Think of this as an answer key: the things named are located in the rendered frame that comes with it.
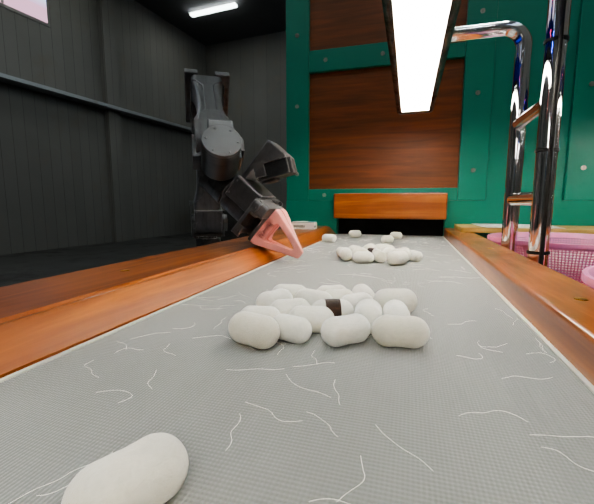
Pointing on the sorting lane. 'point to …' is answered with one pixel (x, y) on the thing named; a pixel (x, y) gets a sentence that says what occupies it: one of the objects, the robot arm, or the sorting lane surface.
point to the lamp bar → (396, 51)
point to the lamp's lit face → (418, 48)
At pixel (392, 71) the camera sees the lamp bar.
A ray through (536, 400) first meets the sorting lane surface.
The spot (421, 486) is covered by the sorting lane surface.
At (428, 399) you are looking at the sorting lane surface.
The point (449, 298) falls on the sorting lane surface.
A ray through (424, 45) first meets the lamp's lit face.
